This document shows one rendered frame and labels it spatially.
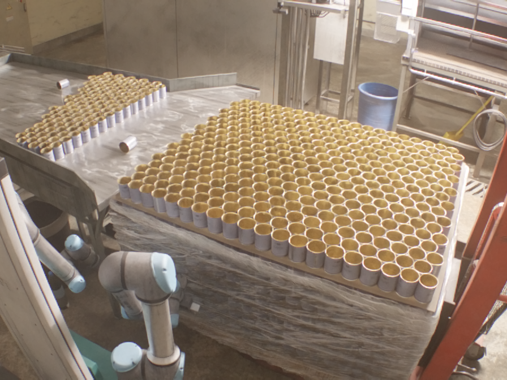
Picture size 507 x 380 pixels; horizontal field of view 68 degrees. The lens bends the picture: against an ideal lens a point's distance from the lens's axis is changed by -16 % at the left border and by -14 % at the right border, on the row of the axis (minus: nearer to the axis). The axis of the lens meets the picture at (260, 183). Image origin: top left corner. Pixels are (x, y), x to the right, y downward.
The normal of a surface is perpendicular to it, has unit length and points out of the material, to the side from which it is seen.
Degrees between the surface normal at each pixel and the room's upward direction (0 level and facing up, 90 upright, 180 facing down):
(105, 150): 0
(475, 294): 90
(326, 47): 90
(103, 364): 0
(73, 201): 90
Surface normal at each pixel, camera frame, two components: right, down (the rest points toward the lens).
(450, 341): -0.47, 0.48
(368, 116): -0.69, 0.42
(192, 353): 0.04, -0.83
